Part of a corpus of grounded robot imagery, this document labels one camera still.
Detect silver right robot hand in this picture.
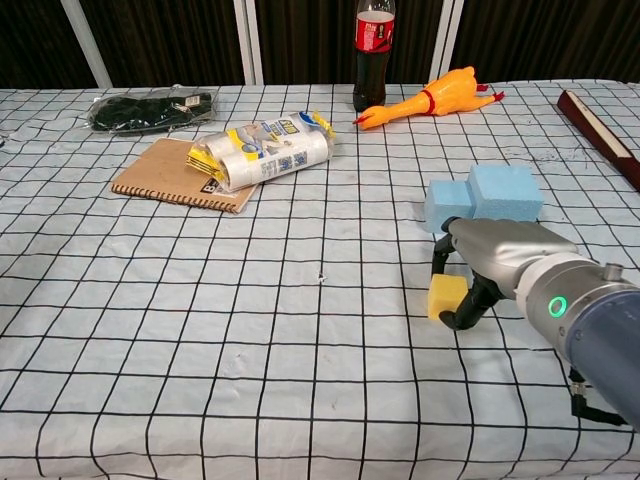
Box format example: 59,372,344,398
432,216,579,331

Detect small yellow foam block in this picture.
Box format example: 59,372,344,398
427,273,470,321

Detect medium blue foam block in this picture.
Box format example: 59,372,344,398
423,178,476,235

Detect large blue foam block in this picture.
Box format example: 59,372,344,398
467,164,545,224

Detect long dark red box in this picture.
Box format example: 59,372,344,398
556,89,640,192

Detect yellow rubber chicken toy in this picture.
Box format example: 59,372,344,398
352,65,506,132

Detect cola bottle red label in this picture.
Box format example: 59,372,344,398
352,0,397,113

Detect pack of white rolls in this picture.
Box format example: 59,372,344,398
186,110,337,193

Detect checkered light blue tablecloth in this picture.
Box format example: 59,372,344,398
0,78,640,480

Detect brown spiral notebook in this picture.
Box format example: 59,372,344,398
109,137,261,215

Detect black gloves in plastic bag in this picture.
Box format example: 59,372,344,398
85,85,221,136

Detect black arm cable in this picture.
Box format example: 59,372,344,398
568,367,629,426

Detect double white frame post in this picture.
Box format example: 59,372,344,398
232,0,265,86

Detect slanted white frame post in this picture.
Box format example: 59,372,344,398
59,0,114,90

